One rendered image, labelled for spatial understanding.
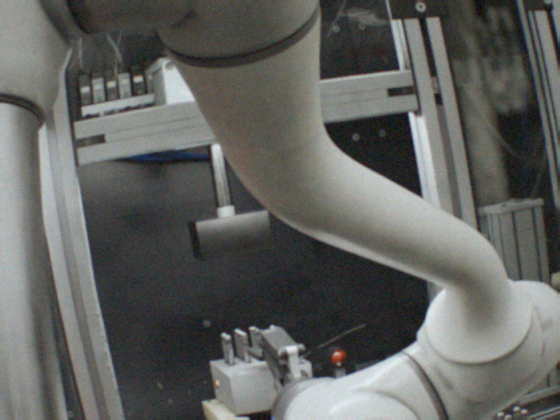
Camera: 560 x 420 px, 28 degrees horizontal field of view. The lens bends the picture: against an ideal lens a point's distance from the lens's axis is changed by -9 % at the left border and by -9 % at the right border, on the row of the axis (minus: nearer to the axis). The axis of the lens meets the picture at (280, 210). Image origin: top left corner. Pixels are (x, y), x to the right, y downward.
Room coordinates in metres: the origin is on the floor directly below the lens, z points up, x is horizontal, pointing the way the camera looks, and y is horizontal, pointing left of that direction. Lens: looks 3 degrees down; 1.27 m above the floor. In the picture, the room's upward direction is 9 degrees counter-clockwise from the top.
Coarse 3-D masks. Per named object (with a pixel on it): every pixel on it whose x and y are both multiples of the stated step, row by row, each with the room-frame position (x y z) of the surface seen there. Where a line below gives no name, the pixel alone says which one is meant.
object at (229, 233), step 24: (216, 144) 1.40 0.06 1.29; (216, 168) 1.40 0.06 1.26; (216, 192) 1.40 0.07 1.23; (216, 216) 1.43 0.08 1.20; (240, 216) 1.38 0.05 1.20; (264, 216) 1.39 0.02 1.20; (192, 240) 1.41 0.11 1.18; (216, 240) 1.37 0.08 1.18; (240, 240) 1.38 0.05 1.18; (264, 240) 1.38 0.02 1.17
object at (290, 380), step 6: (288, 372) 1.19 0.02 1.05; (288, 378) 1.18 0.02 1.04; (294, 378) 1.17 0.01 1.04; (300, 378) 1.17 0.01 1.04; (306, 378) 1.16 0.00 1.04; (312, 378) 1.16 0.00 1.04; (288, 384) 1.16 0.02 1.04; (294, 384) 1.15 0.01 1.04; (282, 390) 1.16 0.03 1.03; (276, 396) 1.16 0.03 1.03; (282, 396) 1.14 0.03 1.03; (276, 402) 1.15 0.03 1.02
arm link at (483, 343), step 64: (192, 64) 0.68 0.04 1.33; (256, 64) 0.68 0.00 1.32; (256, 128) 0.72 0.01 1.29; (320, 128) 0.76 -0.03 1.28; (256, 192) 0.78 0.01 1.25; (320, 192) 0.78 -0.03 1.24; (384, 192) 0.83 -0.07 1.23; (384, 256) 0.86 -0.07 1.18; (448, 256) 0.89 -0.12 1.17; (448, 320) 0.98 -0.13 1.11; (512, 320) 0.98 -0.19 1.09; (448, 384) 0.99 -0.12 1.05; (512, 384) 1.00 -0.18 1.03
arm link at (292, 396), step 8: (296, 384) 1.12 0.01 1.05; (304, 384) 1.11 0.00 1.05; (312, 384) 1.09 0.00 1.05; (320, 384) 1.08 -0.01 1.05; (328, 384) 1.08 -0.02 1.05; (288, 392) 1.11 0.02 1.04; (296, 392) 1.10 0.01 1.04; (304, 392) 1.08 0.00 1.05; (280, 400) 1.12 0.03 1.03; (288, 400) 1.09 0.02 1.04; (296, 400) 1.08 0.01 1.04; (280, 408) 1.10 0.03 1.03; (288, 408) 1.08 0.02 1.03; (280, 416) 1.09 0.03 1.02
